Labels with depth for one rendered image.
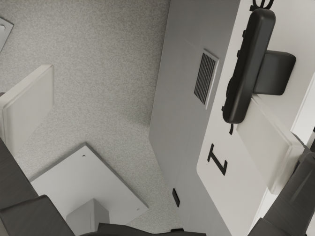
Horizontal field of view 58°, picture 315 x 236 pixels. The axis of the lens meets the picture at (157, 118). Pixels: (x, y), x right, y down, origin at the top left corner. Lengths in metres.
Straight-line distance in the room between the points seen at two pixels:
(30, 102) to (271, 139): 0.13
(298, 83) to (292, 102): 0.01
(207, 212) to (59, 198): 0.85
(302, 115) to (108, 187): 1.21
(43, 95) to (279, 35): 0.16
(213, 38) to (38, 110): 0.54
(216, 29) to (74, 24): 0.57
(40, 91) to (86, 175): 1.14
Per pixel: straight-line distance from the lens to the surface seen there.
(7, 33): 1.10
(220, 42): 0.64
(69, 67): 1.11
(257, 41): 0.18
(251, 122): 0.19
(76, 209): 1.43
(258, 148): 0.18
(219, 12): 0.67
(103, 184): 1.34
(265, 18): 0.18
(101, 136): 1.24
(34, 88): 0.17
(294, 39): 0.21
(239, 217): 0.26
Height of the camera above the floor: 1.06
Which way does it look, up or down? 59 degrees down
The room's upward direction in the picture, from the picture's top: 154 degrees clockwise
